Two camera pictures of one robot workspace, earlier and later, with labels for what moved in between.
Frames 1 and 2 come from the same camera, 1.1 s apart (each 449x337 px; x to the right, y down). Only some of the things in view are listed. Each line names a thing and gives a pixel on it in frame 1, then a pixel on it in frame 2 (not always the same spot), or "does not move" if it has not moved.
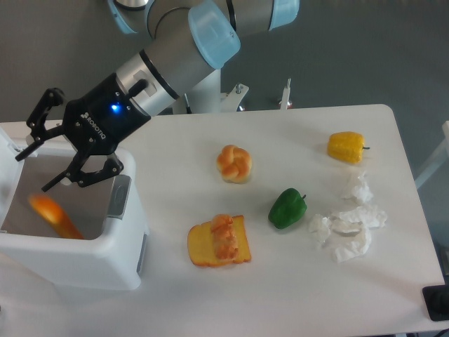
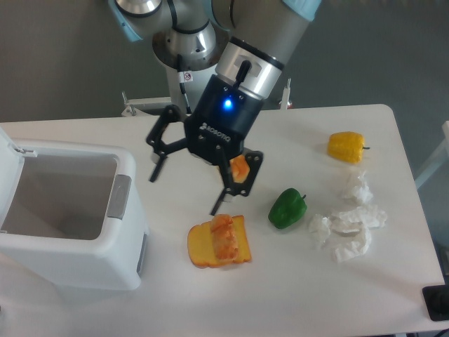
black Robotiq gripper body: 96,121 → 216,130
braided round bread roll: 234,164 does not move
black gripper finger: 36,119 → 172,113
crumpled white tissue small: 320,226 does not move
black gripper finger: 83,178 → 254,160
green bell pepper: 288,208 does not move
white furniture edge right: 439,161 does not move
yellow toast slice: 202,246 does not move
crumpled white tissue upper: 362,191 does not move
